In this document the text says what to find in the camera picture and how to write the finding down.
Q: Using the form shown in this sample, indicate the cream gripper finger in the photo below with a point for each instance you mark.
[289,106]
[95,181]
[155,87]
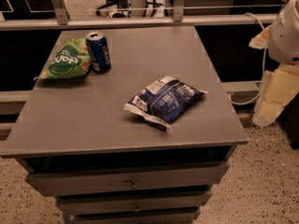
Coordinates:
[260,41]
[277,89]

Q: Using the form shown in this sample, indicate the blue chip bag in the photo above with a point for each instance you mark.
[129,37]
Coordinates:
[163,101]

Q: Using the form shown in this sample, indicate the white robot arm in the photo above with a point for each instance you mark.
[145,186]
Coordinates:
[283,43]

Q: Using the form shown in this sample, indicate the blue pepsi can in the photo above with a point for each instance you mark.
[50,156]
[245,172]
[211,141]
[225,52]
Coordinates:
[98,49]

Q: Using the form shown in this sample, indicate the green chip bag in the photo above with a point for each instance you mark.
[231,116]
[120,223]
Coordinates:
[73,60]

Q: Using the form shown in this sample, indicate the black office chair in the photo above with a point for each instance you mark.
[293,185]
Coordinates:
[122,8]

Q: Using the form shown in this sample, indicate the middle grey drawer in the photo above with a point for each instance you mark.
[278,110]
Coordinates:
[134,203]

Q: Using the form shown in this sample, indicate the grey drawer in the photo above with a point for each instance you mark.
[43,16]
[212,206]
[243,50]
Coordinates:
[143,217]
[134,203]
[128,179]

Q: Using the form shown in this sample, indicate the grey drawer cabinet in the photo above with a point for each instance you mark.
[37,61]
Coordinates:
[81,125]

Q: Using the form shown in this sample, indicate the grey metal railing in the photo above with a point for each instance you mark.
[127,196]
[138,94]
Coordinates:
[74,14]

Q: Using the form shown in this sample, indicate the top grey drawer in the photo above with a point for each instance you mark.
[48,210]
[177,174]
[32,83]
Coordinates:
[128,179]

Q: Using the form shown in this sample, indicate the bottom grey drawer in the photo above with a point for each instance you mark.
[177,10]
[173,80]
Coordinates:
[143,217]

